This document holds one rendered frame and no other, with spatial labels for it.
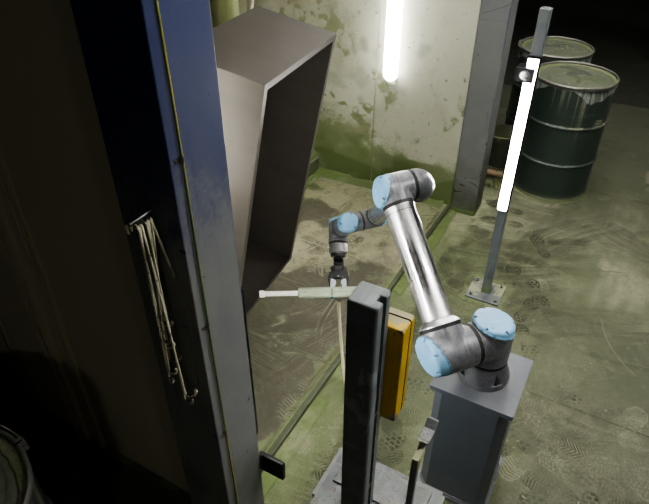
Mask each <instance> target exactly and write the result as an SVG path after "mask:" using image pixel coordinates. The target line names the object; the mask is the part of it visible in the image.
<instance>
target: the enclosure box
mask: <svg viewBox="0 0 649 504"><path fill-rule="evenodd" d="M212 30H213V39H214V48H215V57H216V66H217V76H218V85H219V94H220V103H221V112H222V121H223V130H224V139H225V149H226V158H227V167H228V176H229V185H230V194H231V203H232V212H233V222H234V231H235V240H236V249H237V258H238V267H239V276H240V285H241V288H243V292H244V302H245V311H246V316H247V315H248V313H249V312H250V311H251V310H252V308H253V307H254V306H255V304H256V303H257V302H258V301H259V299H260V298H261V297H260V296H259V291H260V290H264V291H266V290H267V289H268V288H269V286H270V285H271V284H272V282H273V281H274V280H275V279H276V277H277V276H278V275H279V273H280V272H281V271H282V270H283V268H284V267H285V266H286V264H287V263H288V262H289V261H290V259H291V257H292V252H293V247H294V242H295V237H296V232H297V227H298V222H299V217H300V213H301V208H302V203H303V198H304V193H305V188H306V183H307V178H308V173H309V168H310V163H311V158H312V153H313V148H314V143H315V138H316V133H317V128H318V123H319V118H320V113H321V108H322V103H323V98H324V93H325V89H326V84H327V79H328V74H329V69H330V64H331V59H332V54H333V49H334V44H335V39H336V33H334V32H331V31H328V30H325V29H322V28H319V27H317V26H314V25H311V24H308V23H305V22H302V21H300V20H297V19H294V18H291V17H288V16H285V15H282V14H280V13H277V12H274V11H271V10H268V9H265V8H263V7H260V6H257V7H255V8H253V9H251V10H249V11H246V12H244V13H242V14H240V15H238V16H236V17H234V18H232V19H230V20H228V21H226V22H224V23H222V24H220V25H218V26H216V27H214V28H212Z"/></svg>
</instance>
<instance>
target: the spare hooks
mask: <svg viewBox="0 0 649 504"><path fill-rule="evenodd" d="M153 211H154V209H153V208H150V209H148V210H147V211H145V212H143V213H141V214H140V215H139V216H138V217H136V218H135V219H133V220H132V221H129V222H127V223H125V225H124V229H125V232H126V233H127V235H130V232H129V229H130V231H131V232H133V226H134V228H135V229H137V230H138V233H139V239H140V243H141V247H142V252H143V257H144V261H145V266H146V272H147V276H148V281H149V288H150V292H151V297H152V303H153V308H154V312H155V318H156V322H157V327H158V332H159V337H160V341H161V346H162V351H163V355H164V360H165V365H166V369H167V375H168V379H169V381H171V383H172V384H173V383H174V381H175V380H174V378H171V375H170V374H172V375H176V374H177V373H178V374H179V377H180V382H181V387H182V391H183V397H184V400H185V401H186V402H187V403H189V404H193V403H194V399H192V402H190V401H188V400H187V399H186V397H189V396H191V397H194V396H196V395H197V392H198V390H197V389H196V388H195V390H194V393H192V394H189V393H187V392H186V389H185V386H184V381H183V377H182V374H181V370H180V365H179V362H178V361H181V359H182V356H181V355H180V357H179V358H177V354H176V349H175V346H176V344H175V342H173V338H172V334H171V328H170V327H172V326H173V324H174V322H173V320H171V321H170V324H169V320H168V315H167V310H166V306H165V302H164V297H163V291H162V287H161V283H160V278H159V268H158V261H157V250H156V241H155V234H156V236H157V239H158V242H159V244H160V246H161V249H162V251H163V253H164V255H165V258H166V261H167V263H168V265H169V267H170V269H171V272H172V275H173V277H174V278H175V275H174V271H173V268H172V266H171V263H170V260H169V258H168V256H167V254H166V251H165V248H164V246H163V243H162V241H161V239H160V237H159V234H158V231H157V229H156V226H155V224H154V222H153V218H152V217H151V216H150V215H149V214H150V213H152V212H153ZM143 218H144V219H145V220H146V221H145V220H144V219H143ZM143 223H144V224H145V225H146V227H147V232H148V238H149V242H150V249H151V254H150V250H149V246H148V242H147V238H146V235H145V231H144V226H143ZM154 232H155V233H154ZM142 233H143V234H142ZM143 238H144V241H145V245H146V248H147V252H148V256H149V260H150V265H151V268H152V271H153V275H154V279H155V284H156V291H157V299H158V304H159V312H158V306H157V301H156V298H155V293H154V288H153V284H152V280H151V274H150V270H149V267H148V263H147V257H146V251H145V247H144V241H143ZM151 256H152V257H151ZM159 314H160V315H159ZM160 318H161V320H160ZM166 327H167V329H168V333H169V337H170V341H168V336H167V329H166ZM169 344H172V346H169ZM164 347H165V348H164ZM169 348H170V349H173V353H174V356H175V358H172V357H171V353H170V349H169ZM169 360H170V361H173V362H176V365H177V368H175V371H172V370H171V368H170V365H169ZM185 396H186V397H185Z"/></svg>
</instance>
